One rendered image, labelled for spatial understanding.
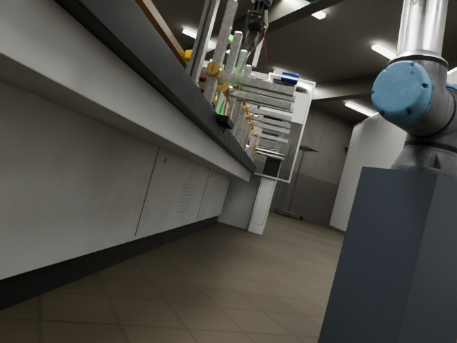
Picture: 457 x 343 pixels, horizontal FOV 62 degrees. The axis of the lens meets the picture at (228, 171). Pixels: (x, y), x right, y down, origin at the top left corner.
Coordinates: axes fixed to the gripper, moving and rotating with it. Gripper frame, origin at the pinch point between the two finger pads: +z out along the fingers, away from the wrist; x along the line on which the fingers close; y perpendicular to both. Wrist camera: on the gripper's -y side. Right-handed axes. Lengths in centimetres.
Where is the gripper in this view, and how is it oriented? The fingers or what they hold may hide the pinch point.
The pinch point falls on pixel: (249, 50)
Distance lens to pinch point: 172.5
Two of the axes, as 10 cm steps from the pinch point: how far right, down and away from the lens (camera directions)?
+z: -2.5, 9.7, -0.2
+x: 9.6, 2.5, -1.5
